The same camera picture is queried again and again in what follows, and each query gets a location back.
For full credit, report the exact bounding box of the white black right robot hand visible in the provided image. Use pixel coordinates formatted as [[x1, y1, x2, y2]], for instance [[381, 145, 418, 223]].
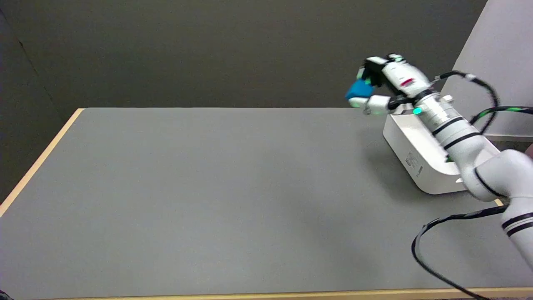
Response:
[[349, 53, 432, 116]]

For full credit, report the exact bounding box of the blue wooden cube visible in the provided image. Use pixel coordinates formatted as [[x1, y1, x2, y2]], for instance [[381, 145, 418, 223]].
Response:
[[345, 79, 374, 100]]

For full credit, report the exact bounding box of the white plastic box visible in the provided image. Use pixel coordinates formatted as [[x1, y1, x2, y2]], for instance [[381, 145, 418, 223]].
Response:
[[383, 109, 501, 195]]

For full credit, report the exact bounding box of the light grey panel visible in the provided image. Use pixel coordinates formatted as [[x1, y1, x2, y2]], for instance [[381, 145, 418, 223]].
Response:
[[440, 0, 533, 138]]

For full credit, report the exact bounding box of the black cable with green marks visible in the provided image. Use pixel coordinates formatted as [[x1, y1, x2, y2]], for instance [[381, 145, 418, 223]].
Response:
[[431, 71, 533, 135]]

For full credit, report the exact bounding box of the black looping cable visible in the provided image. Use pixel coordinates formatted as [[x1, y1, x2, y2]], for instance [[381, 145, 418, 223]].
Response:
[[411, 205, 511, 300]]

